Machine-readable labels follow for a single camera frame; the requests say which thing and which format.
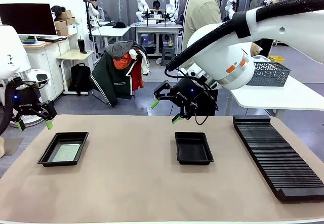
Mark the black slotted board rack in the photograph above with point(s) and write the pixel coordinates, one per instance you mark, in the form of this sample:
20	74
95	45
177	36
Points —
278	158

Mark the black backpack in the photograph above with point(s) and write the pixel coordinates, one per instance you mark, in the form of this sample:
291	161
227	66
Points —
81	78

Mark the clear plastic container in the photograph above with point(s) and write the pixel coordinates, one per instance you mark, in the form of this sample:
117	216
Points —
263	58

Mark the small wooden side table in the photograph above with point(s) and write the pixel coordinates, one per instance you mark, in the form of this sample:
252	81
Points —
74	55

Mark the white background table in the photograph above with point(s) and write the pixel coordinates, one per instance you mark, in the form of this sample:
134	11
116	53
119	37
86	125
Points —
108	31

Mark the seated background person grey top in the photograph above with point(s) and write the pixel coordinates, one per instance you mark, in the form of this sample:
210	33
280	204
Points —
97	12

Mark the grey mesh plastic basket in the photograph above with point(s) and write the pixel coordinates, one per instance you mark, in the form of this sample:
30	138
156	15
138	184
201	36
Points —
270	74

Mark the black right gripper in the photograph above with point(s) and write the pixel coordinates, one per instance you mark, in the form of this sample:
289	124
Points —
192	95

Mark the black flat keyboard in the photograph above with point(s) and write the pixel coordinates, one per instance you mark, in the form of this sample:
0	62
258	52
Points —
51	39

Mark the black hat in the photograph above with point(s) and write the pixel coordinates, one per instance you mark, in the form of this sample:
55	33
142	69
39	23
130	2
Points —
119	25

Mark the red jacket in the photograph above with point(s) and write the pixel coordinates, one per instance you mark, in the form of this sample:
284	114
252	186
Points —
137	77

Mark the person in beige shirt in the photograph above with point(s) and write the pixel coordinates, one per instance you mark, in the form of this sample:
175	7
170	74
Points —
200	11

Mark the person right hand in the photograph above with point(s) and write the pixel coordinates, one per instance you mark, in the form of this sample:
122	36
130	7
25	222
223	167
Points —
256	49

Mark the yellow plastic bin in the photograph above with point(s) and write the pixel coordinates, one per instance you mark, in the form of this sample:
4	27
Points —
276	59

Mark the orange garment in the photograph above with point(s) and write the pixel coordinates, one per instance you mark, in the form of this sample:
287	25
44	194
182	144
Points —
122	61

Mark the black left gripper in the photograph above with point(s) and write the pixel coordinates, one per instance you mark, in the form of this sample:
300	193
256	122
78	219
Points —
26	97

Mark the white garment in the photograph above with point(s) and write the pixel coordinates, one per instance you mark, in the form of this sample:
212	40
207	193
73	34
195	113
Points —
144	62

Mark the green round dish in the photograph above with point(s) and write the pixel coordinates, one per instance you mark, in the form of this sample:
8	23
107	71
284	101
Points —
29	41

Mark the black tumbler with straw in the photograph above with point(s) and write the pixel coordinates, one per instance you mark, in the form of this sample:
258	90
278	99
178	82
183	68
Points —
81	45

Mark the white desk wooden top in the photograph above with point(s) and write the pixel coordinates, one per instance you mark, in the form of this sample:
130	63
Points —
53	62

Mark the black plastic ESD tray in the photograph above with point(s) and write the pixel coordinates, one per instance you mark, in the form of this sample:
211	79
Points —
48	155
193	149

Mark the grey hoodie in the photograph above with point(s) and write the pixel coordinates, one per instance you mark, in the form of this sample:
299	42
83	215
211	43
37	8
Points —
119	49

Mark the grey step stool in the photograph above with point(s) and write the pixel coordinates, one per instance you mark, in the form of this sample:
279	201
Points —
167	55

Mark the white side work table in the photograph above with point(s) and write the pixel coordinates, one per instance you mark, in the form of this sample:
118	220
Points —
278	97

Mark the white cylindrical air purifier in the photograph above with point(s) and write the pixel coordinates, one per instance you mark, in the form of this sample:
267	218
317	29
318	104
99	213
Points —
30	121

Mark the white background workbench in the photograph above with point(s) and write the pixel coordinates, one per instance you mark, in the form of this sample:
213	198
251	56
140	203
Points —
157	26

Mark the seated person dark hair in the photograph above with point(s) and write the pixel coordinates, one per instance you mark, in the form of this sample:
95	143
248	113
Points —
157	6

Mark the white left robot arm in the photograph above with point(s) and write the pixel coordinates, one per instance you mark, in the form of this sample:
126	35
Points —
12	52

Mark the brown cardboard box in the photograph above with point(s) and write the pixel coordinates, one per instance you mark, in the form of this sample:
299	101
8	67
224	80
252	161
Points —
65	14
62	32
60	25
71	21

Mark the black cap on boxes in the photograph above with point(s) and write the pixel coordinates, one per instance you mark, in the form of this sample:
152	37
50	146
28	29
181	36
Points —
57	10

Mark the white storage box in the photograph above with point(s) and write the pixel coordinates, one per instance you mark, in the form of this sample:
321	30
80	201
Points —
72	29

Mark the dark green jacket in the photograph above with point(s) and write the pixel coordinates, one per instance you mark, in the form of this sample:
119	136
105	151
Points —
111	80

